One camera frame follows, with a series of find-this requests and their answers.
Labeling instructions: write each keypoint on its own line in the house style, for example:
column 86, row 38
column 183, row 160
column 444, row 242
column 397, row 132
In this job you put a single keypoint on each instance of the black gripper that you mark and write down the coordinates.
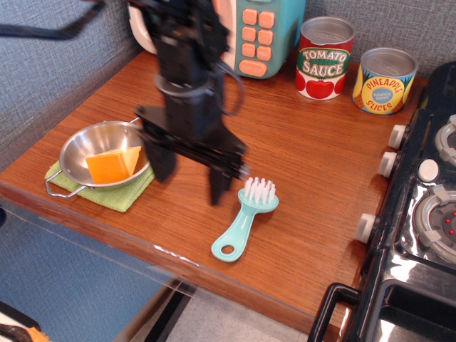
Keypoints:
column 190, row 124

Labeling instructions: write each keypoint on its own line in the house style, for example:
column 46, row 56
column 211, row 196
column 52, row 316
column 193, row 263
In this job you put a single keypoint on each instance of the teal brush with white bristles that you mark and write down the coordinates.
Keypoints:
column 258, row 196

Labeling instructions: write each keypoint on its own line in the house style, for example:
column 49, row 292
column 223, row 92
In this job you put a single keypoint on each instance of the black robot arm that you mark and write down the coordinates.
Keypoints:
column 189, row 40

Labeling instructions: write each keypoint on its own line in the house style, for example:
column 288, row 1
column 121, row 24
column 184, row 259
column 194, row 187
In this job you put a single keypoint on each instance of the teal toy microwave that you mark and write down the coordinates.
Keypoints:
column 256, row 35

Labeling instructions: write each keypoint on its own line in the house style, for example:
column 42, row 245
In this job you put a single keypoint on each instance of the green cloth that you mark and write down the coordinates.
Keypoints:
column 119, row 199

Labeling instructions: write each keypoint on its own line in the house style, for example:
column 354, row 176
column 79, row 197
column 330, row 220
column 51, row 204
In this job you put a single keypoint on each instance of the orange cheese wedge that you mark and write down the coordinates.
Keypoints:
column 114, row 165

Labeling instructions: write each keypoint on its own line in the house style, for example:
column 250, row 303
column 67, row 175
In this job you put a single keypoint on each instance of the tomato sauce can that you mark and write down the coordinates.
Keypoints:
column 323, row 58

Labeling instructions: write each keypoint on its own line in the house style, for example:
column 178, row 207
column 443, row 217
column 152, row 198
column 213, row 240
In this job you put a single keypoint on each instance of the white stove knob bottom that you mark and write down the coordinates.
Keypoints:
column 364, row 228

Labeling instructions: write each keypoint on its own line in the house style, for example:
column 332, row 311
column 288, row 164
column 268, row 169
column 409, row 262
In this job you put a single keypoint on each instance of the white stove knob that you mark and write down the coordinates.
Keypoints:
column 364, row 228
column 387, row 162
column 396, row 136

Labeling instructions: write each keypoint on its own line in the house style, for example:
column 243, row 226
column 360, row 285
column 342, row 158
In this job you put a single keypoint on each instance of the white stove knob middle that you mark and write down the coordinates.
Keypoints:
column 387, row 162

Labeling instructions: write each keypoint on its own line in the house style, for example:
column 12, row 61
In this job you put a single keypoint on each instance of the white stove knob top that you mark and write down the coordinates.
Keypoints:
column 396, row 136

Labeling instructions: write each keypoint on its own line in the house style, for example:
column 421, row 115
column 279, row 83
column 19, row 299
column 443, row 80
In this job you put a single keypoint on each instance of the pineapple slices can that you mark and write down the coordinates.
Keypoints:
column 385, row 77

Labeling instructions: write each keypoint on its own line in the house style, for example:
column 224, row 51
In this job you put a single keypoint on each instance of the white round stove button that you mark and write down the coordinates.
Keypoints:
column 428, row 170

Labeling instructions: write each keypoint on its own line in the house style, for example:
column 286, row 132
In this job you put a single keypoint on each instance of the orange object bottom left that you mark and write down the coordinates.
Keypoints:
column 19, row 334

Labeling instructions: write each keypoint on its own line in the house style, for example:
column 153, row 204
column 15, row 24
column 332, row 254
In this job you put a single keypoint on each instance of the grey stove burner lower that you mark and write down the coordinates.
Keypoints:
column 434, row 222

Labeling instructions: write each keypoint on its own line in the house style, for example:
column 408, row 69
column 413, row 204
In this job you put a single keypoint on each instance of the grey stove burner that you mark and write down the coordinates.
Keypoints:
column 434, row 222
column 445, row 151

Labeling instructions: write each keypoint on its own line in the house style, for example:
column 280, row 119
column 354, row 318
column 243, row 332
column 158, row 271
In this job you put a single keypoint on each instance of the black toy stove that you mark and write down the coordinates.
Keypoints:
column 407, row 291

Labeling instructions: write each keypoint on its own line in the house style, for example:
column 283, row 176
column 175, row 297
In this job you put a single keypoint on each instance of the grey stove burner upper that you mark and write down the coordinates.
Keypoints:
column 445, row 151

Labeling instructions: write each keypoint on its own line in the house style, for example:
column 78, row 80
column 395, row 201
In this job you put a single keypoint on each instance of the steel bowl with handles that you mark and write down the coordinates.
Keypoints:
column 96, row 139

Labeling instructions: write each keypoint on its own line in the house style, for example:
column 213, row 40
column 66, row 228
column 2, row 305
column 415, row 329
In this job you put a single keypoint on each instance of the black oven door handle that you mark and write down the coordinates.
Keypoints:
column 335, row 293

